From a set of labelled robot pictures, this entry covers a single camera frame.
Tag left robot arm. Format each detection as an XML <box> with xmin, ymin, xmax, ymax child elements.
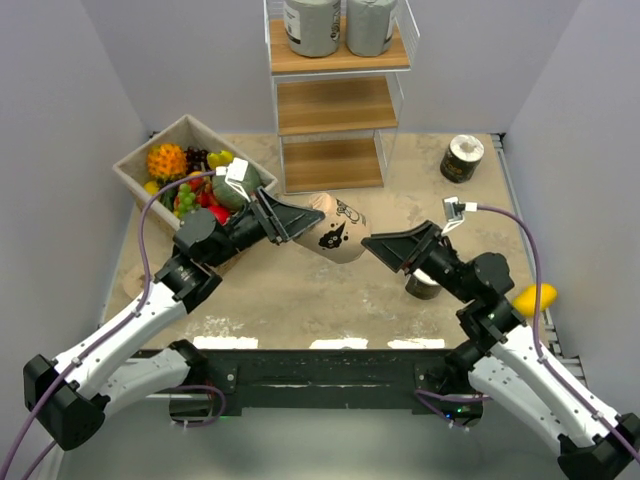
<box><xmin>23</xmin><ymin>188</ymin><xmax>325</xmax><ymax>451</ymax></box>

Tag brown roll edge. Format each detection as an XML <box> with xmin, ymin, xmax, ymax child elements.
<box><xmin>122</xmin><ymin>265</ymin><xmax>146</xmax><ymax>299</ymax></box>

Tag green netted melon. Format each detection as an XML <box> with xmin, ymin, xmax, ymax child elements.
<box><xmin>211</xmin><ymin>164</ymin><xmax>262</xmax><ymax>211</ymax></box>

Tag wicker basket with cloth liner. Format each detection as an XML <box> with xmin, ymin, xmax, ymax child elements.
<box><xmin>112</xmin><ymin>114</ymin><xmax>279</xmax><ymax>274</ymax></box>

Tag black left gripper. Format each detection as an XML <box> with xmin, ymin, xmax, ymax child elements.
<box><xmin>207</xmin><ymin>185</ymin><xmax>324</xmax><ymax>268</ymax></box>

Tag grey roll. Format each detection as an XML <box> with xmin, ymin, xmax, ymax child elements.
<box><xmin>346</xmin><ymin>0</ymin><xmax>398</xmax><ymax>57</ymax></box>
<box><xmin>283</xmin><ymin>0</ymin><xmax>341</xmax><ymax>58</ymax></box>

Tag green grape bunch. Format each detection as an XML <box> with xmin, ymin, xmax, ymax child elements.
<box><xmin>173</xmin><ymin>183</ymin><xmax>197</xmax><ymax>218</ymax></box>

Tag yellow bananas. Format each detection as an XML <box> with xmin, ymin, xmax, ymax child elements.
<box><xmin>206</xmin><ymin>150</ymin><xmax>234</xmax><ymax>171</ymax></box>

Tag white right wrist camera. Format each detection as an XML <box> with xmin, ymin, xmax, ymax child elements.
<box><xmin>442</xmin><ymin>196</ymin><xmax>478</xmax><ymax>235</ymax></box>

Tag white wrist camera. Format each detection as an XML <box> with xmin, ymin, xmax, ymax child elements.
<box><xmin>225</xmin><ymin>158</ymin><xmax>253</xmax><ymax>202</ymax></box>
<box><xmin>442</xmin><ymin>196</ymin><xmax>478</xmax><ymax>235</ymax></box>

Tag brown roll table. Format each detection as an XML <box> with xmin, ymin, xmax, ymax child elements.
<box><xmin>295</xmin><ymin>193</ymin><xmax>371</xmax><ymax>264</ymax></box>

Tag dark purple grapes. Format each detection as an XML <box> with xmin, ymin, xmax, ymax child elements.
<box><xmin>184</xmin><ymin>147</ymin><xmax>209</xmax><ymax>174</ymax></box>

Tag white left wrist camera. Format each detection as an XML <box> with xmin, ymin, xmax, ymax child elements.
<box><xmin>225</xmin><ymin>158</ymin><xmax>253</xmax><ymax>202</ymax></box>

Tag black white roll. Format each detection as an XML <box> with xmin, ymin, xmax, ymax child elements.
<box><xmin>405</xmin><ymin>270</ymin><xmax>442</xmax><ymax>300</ymax></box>

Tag red apple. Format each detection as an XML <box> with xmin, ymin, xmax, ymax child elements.
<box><xmin>208</xmin><ymin>205</ymin><xmax>232</xmax><ymax>225</ymax></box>

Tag orange pineapple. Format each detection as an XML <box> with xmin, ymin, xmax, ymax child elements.
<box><xmin>146</xmin><ymin>143</ymin><xmax>187</xmax><ymax>182</ymax></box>

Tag yellow mango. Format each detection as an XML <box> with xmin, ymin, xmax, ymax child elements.
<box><xmin>512</xmin><ymin>283</ymin><xmax>558</xmax><ymax>318</ymax></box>

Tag white wire wooden shelf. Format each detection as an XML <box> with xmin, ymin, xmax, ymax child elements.
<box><xmin>263</xmin><ymin>1</ymin><xmax>420</xmax><ymax>194</ymax></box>

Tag black white roll back corner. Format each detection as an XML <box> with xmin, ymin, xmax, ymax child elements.
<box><xmin>440</xmin><ymin>134</ymin><xmax>485</xmax><ymax>183</ymax></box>

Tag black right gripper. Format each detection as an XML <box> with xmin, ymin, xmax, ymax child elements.
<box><xmin>361</xmin><ymin>220</ymin><xmax>476</xmax><ymax>303</ymax></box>

